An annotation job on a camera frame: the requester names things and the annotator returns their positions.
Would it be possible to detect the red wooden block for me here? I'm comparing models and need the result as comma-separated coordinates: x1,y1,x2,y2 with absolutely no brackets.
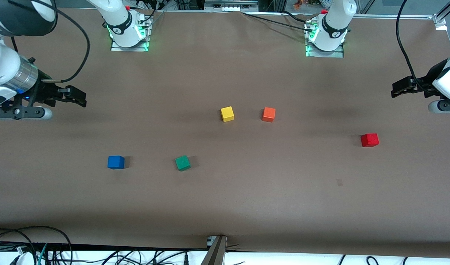
361,133,380,148

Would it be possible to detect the green wooden block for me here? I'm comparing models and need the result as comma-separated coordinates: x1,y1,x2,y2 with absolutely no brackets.
175,155,191,172

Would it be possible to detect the green cable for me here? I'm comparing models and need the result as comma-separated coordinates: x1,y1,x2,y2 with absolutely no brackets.
36,243,49,265

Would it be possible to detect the aluminium strut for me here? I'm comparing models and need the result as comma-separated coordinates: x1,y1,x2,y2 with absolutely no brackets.
201,236,228,265

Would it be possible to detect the thin black base cable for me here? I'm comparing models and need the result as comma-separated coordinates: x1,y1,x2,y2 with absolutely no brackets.
137,6,166,26

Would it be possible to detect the aluminium corner bracket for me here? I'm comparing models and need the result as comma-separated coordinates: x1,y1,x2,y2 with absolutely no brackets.
433,13,448,31

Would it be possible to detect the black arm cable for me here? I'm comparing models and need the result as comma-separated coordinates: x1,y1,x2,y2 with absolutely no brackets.
396,0,419,84
11,0,91,83

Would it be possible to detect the blue wooden block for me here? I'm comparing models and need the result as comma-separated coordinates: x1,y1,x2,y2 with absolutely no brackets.
107,155,125,170

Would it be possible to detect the aluminium frame rail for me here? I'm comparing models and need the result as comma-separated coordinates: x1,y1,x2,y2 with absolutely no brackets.
352,14,448,20

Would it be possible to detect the black looped cable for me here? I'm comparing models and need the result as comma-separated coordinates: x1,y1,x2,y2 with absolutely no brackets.
0,226,74,265

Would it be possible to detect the diagonal aluminium profile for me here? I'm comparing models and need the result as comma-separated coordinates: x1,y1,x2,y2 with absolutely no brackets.
437,0,450,22

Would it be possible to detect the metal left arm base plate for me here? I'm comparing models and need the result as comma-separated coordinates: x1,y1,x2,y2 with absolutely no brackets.
305,42,345,58

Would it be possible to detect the table cover sheet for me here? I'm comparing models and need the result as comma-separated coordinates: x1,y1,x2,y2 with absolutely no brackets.
0,7,450,258

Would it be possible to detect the white grey device box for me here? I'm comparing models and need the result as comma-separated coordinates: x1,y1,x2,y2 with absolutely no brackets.
204,0,259,12

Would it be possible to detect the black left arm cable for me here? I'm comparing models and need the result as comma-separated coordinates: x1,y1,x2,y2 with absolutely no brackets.
396,0,419,84

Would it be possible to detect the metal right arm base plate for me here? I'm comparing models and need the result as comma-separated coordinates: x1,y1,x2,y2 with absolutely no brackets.
110,36,150,52

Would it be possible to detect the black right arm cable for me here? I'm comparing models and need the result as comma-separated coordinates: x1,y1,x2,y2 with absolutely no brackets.
11,0,91,83

